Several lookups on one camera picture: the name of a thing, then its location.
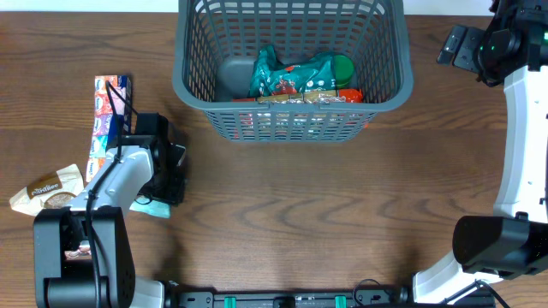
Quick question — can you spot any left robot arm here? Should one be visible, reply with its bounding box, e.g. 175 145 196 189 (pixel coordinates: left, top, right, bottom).
33 113 186 307

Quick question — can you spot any green Nescafe coffee bag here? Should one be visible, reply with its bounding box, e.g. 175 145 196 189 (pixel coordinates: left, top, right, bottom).
248 45 336 98

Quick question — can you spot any beige granola snack pouch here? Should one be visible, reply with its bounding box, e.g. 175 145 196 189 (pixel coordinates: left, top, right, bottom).
9 164 84 216

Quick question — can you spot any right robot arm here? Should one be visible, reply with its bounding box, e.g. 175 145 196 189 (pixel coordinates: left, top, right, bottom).
399 0 547 306

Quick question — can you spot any orange spaghetti packet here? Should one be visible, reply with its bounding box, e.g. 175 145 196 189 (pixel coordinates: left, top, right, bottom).
233 88 369 140

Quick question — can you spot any green lid jar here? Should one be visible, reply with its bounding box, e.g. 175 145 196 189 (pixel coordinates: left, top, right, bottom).
334 55 354 89

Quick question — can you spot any light teal snack packet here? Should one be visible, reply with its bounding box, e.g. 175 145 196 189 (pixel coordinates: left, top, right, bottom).
130 196 170 219

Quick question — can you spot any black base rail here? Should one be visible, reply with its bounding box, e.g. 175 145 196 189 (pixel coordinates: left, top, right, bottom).
162 288 497 308

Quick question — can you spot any Kleenex tissue multipack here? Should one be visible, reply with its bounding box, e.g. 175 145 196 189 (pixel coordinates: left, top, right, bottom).
86 75 132 182

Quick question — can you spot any grey plastic basket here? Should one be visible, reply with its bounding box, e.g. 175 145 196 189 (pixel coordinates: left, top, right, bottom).
172 0 414 142

